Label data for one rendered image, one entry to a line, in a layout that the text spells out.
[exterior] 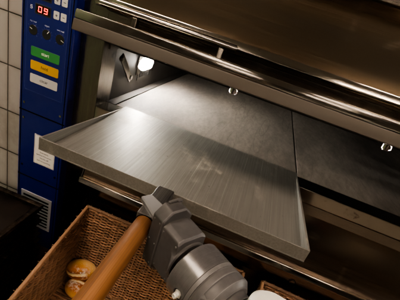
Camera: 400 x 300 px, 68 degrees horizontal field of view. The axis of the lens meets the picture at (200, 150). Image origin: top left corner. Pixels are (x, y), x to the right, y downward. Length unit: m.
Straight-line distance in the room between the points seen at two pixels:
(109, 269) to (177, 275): 0.09
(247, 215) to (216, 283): 0.25
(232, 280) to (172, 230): 0.10
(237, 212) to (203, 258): 0.22
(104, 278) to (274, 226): 0.35
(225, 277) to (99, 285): 0.15
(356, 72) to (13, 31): 0.91
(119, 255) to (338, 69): 0.57
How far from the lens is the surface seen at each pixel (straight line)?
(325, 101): 0.61
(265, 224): 0.62
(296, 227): 0.66
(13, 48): 1.06
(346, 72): 0.73
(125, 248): 0.43
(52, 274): 1.06
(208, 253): 0.41
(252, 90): 0.60
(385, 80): 0.76
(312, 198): 0.85
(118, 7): 0.73
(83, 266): 1.08
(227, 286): 0.39
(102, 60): 0.88
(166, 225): 0.43
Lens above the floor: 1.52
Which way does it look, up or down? 25 degrees down
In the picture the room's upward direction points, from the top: 18 degrees clockwise
